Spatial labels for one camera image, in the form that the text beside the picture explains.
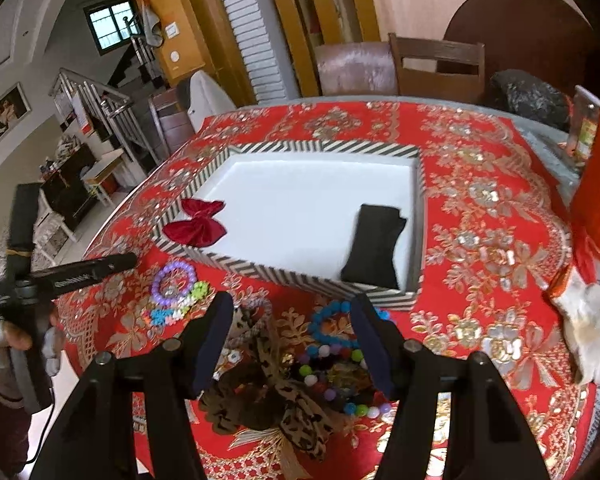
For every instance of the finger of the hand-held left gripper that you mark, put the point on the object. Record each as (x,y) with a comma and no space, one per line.
(90,272)

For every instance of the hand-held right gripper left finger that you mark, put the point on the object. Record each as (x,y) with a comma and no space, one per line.
(217,340)

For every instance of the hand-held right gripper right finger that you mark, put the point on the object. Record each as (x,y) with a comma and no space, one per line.
(375,350)

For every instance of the brown leopard bow scrunchie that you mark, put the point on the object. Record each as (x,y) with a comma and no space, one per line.
(280,390)

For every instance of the striped white tray box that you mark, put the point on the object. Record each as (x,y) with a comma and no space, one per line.
(290,200)

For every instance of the person's left forearm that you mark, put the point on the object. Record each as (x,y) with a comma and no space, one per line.
(0,430)

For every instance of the person's left hand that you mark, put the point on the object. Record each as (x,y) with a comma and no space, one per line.
(20,336)

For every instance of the dark low cabinet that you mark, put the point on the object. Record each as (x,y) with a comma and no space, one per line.
(67,185)

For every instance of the small white table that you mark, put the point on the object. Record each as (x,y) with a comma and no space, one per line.
(102,165)

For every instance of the red velvet bow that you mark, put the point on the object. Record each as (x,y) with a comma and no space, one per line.
(195,230)

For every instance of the red embroidered tablecloth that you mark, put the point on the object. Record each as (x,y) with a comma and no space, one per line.
(480,240)

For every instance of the metal stair railing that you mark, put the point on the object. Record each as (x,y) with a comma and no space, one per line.
(105,105)

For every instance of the white fuzzy cloth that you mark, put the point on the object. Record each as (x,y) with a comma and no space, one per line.
(590,330)

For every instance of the grey hanging cloth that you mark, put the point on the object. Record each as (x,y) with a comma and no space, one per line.
(151,25)

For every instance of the wooden slat chair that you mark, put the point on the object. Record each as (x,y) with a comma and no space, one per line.
(440,85)

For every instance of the white slatted shutter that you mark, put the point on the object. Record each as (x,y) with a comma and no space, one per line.
(260,50)

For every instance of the brown upholstered chair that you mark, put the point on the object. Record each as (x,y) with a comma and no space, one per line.
(355,67)

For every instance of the black plastic bag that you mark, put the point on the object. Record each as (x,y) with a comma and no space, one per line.
(525,95)

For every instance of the clear plastic bottle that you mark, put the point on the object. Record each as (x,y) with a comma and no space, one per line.
(585,125)

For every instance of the dark brown round board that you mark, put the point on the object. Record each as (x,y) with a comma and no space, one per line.
(530,30)

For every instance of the framed wall picture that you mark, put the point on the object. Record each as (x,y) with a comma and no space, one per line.
(5,115)

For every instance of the green frame window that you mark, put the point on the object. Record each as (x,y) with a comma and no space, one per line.
(110,22)

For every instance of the white wall switch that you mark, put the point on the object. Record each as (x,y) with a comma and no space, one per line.
(170,30)

